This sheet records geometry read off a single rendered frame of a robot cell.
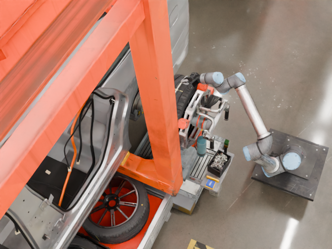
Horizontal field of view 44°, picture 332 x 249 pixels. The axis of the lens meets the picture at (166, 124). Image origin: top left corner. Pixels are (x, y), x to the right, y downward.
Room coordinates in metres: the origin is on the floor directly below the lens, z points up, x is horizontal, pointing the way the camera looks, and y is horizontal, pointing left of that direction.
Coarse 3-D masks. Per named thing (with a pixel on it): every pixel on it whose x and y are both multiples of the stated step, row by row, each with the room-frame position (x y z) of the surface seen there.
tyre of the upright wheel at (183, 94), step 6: (174, 78) 2.26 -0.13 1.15; (180, 78) 2.26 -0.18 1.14; (174, 84) 2.17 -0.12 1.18; (180, 90) 2.09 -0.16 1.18; (186, 90) 2.09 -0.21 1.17; (192, 90) 2.10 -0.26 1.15; (180, 96) 2.04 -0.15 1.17; (186, 96) 2.03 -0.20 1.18; (180, 102) 1.98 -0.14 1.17; (186, 102) 2.00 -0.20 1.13; (180, 108) 1.94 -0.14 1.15; (180, 114) 1.90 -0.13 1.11
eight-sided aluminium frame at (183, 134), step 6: (198, 90) 2.11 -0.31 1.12; (204, 96) 2.21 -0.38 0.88; (192, 102) 2.00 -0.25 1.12; (198, 102) 2.00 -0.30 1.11; (204, 102) 2.21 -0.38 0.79; (192, 108) 1.94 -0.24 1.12; (186, 114) 1.91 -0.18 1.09; (192, 114) 1.89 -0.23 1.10; (180, 132) 1.81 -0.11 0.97; (186, 132) 1.79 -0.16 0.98; (192, 132) 2.01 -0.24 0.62; (198, 132) 2.00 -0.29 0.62; (180, 138) 1.80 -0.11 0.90; (186, 138) 1.79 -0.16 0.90; (192, 138) 1.95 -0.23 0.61; (180, 144) 1.80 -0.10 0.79; (186, 144) 1.78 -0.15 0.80; (192, 144) 1.88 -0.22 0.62
